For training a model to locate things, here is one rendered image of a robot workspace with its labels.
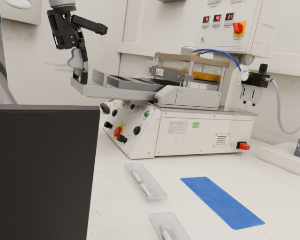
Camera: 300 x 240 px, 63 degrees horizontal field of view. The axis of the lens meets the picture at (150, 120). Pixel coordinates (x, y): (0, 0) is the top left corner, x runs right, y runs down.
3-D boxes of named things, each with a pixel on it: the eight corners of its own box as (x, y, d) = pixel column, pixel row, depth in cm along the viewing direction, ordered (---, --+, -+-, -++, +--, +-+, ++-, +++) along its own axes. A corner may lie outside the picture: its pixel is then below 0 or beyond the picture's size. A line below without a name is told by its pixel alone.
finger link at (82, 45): (80, 61, 80) (73, 34, 77) (85, 60, 81) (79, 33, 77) (83, 62, 76) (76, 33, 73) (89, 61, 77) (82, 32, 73)
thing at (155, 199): (122, 169, 71) (123, 163, 71) (140, 169, 74) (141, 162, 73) (145, 206, 55) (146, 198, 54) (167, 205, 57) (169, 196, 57)
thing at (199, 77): (187, 78, 113) (191, 57, 111) (220, 86, 94) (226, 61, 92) (155, 74, 105) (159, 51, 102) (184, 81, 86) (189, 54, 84)
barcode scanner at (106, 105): (127, 111, 151) (129, 98, 150) (134, 114, 145) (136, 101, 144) (97, 111, 139) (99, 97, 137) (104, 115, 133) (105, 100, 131)
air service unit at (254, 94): (236, 100, 96) (245, 62, 92) (268, 109, 83) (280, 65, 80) (227, 99, 93) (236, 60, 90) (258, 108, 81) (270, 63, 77)
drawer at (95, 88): (141, 93, 105) (143, 75, 103) (166, 104, 86) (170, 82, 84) (70, 86, 91) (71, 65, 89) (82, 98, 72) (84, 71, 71)
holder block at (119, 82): (139, 84, 102) (140, 77, 102) (162, 92, 85) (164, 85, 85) (101, 80, 95) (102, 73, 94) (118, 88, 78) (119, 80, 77)
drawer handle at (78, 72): (78, 78, 88) (79, 66, 87) (87, 84, 75) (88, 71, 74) (72, 77, 87) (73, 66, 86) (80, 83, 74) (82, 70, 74)
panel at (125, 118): (103, 128, 106) (125, 92, 106) (128, 156, 80) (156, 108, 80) (99, 126, 105) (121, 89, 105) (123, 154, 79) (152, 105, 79)
